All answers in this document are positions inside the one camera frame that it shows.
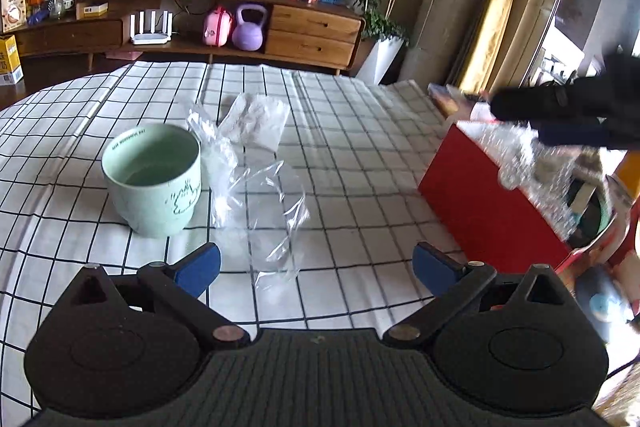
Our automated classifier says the red cardboard box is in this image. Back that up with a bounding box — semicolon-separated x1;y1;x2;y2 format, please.
419;124;582;274

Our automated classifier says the printed snack box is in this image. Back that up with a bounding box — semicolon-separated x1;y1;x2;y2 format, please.
1;0;27;32

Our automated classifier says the white router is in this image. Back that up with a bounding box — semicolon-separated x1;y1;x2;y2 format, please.
129;10;174;46

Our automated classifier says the purple kettlebell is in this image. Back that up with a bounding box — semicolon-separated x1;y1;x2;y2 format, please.
232;3;269;52

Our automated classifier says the clear plastic bag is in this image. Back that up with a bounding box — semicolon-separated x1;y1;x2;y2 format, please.
186;103;309;289

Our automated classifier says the yellow curtain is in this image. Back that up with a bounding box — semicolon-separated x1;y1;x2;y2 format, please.
458;0;513;93

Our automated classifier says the white tissue paper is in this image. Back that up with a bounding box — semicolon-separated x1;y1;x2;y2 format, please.
218;93;291;153

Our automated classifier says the yellow carton box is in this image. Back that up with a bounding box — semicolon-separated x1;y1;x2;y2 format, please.
0;35;24;86

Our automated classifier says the wooden TV cabinet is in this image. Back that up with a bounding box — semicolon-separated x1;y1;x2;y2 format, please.
13;0;364;72

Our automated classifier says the mint green ceramic mug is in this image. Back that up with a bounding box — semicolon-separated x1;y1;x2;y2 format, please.
101;124;202;239

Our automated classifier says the Christmas print fabric bag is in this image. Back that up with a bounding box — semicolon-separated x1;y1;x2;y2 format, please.
565;148;614;253

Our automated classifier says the pink toy case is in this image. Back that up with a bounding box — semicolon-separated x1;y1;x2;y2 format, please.
203;5;234;48

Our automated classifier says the bubble wrap sheet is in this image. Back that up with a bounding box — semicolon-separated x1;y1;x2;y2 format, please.
458;121;603;239

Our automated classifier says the white checkered tablecloth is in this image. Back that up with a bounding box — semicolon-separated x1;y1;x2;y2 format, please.
1;62;459;426

